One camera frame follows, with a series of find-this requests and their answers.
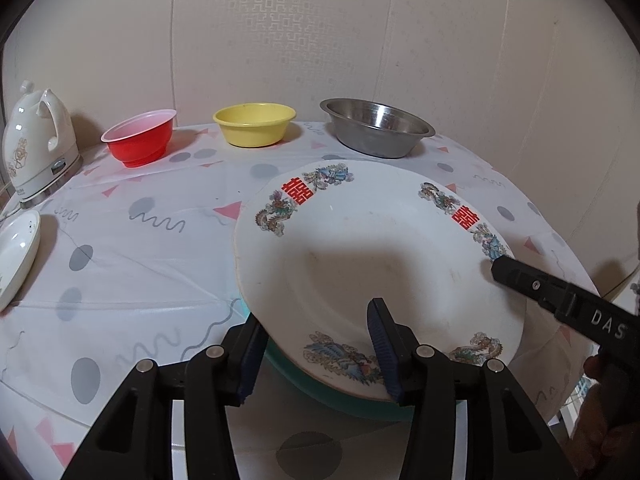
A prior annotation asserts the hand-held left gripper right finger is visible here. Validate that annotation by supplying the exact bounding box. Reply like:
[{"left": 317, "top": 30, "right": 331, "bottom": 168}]
[{"left": 366, "top": 297, "right": 581, "bottom": 480}]

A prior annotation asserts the yellow plastic bowl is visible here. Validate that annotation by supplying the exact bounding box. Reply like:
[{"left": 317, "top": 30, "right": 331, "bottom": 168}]
[{"left": 212, "top": 103, "right": 297, "bottom": 148}]

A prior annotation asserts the stainless steel bowl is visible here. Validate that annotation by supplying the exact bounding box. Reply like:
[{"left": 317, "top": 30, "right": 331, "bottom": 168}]
[{"left": 320, "top": 98, "right": 435, "bottom": 159}]

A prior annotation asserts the white patterned tablecloth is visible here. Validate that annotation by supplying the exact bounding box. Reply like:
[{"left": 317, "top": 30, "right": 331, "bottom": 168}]
[{"left": 0, "top": 120, "right": 606, "bottom": 480}]

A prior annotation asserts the teal bowl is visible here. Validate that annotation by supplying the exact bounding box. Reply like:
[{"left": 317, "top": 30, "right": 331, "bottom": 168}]
[{"left": 239, "top": 297, "right": 426, "bottom": 423}]

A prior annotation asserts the small white plate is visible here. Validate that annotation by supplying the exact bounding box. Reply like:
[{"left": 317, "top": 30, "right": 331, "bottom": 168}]
[{"left": 0, "top": 210, "right": 42, "bottom": 312}]

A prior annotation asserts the person's right hand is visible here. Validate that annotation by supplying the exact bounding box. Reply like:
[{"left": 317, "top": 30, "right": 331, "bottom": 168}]
[{"left": 570, "top": 354, "right": 621, "bottom": 480}]

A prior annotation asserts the large white decorated plate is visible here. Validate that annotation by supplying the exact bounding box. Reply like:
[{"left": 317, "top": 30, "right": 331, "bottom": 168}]
[{"left": 233, "top": 161, "right": 526, "bottom": 402}]

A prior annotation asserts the red plastic bowl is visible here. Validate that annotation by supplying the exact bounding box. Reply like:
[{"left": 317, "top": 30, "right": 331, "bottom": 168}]
[{"left": 101, "top": 109, "right": 178, "bottom": 168}]

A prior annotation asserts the white electric kettle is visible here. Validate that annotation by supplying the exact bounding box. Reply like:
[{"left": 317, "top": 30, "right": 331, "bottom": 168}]
[{"left": 2, "top": 80, "right": 83, "bottom": 208}]

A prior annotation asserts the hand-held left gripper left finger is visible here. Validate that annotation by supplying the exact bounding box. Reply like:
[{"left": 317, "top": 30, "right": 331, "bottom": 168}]
[{"left": 60, "top": 310, "right": 271, "bottom": 480}]

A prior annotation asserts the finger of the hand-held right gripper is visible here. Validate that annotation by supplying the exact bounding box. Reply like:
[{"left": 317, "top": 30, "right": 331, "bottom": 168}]
[{"left": 491, "top": 255, "right": 571, "bottom": 313}]

